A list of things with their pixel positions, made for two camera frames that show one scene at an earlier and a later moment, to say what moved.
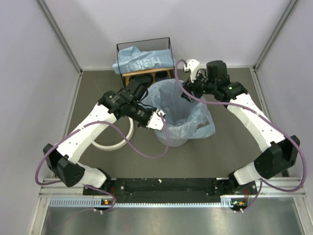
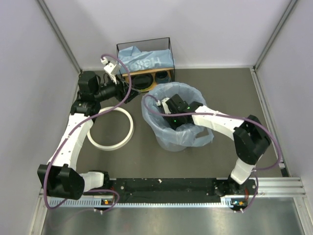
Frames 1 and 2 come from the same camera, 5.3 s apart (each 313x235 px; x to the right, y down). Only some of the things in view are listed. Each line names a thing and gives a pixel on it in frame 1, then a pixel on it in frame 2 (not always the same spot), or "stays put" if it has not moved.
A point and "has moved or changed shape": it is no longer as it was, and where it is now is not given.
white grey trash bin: (161, 134) → (169, 146)
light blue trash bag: (186, 119) has moved or changed shape
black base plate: (170, 190) stays put
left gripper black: (151, 110) → (122, 89)
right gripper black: (190, 86) → (168, 118)
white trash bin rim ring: (115, 147) stays put
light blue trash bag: (131, 59) stays put
